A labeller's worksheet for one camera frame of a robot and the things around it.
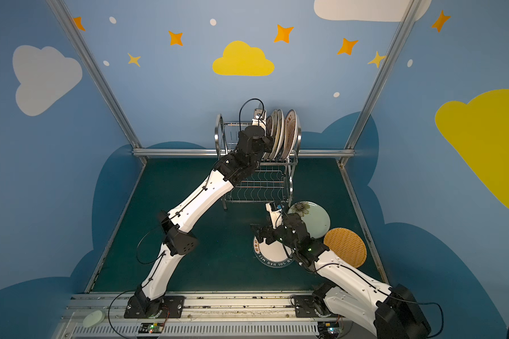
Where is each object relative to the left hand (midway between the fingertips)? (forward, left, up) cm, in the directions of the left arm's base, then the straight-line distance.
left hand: (267, 125), depth 73 cm
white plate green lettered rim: (-31, -4, -42) cm, 52 cm away
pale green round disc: (-55, +57, -40) cm, 89 cm away
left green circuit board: (-57, +38, -42) cm, 81 cm away
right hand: (-23, 0, -27) cm, 35 cm away
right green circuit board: (-56, -23, -43) cm, 74 cm away
